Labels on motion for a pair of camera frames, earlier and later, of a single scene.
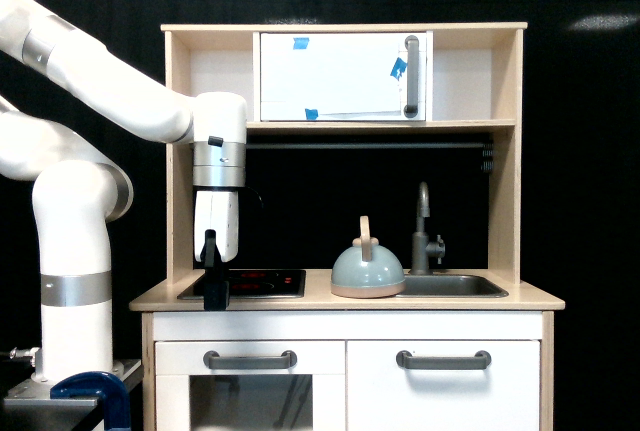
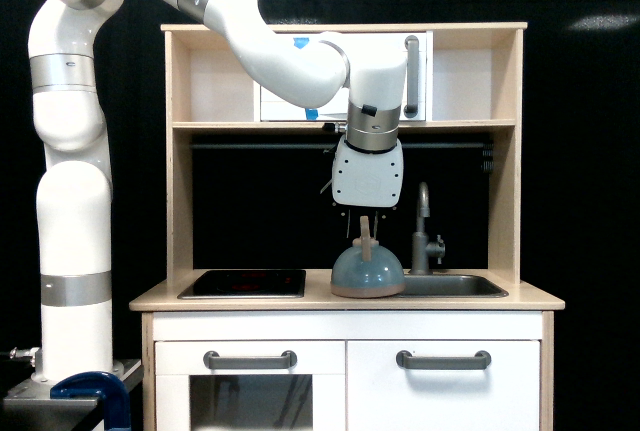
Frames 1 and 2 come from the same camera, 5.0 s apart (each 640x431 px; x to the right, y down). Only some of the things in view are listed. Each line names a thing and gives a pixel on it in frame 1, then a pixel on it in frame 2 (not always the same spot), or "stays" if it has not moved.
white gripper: x=216 y=240 → x=370 y=179
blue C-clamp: x=106 y=386 stays
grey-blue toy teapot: x=367 y=270 stays
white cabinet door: x=503 y=396 stays
